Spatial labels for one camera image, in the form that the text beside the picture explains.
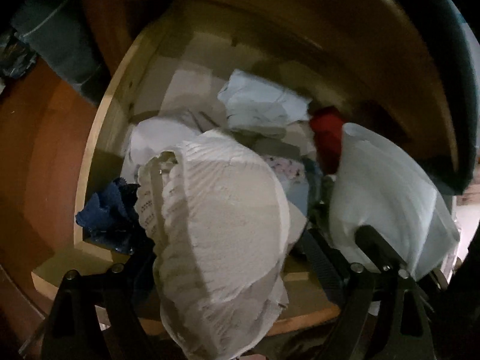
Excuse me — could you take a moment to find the light blue floral sock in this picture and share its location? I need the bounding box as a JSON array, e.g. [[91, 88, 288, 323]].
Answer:
[[262, 155, 323, 216]]

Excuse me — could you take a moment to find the cream ribbed underwear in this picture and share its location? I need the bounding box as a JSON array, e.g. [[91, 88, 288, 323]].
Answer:
[[135, 129, 305, 359]]

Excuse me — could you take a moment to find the dark blue lace underwear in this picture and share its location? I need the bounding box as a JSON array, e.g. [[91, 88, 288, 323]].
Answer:
[[75, 177, 144, 254]]

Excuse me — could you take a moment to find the wooden drawer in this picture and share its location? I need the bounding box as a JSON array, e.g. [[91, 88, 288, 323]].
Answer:
[[32, 1, 359, 336]]

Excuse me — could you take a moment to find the red cylindrical container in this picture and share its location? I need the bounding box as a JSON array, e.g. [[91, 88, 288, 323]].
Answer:
[[309, 111, 344, 174]]

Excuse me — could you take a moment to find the light grey folded garment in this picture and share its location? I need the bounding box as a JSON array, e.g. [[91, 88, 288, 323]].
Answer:
[[217, 69, 310, 137]]

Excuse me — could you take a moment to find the brown wooden nightstand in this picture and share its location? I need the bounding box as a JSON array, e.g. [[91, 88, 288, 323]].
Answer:
[[84, 0, 461, 179]]

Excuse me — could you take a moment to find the blue checked cloth cover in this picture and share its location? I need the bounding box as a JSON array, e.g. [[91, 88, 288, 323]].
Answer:
[[1, 0, 478, 192]]

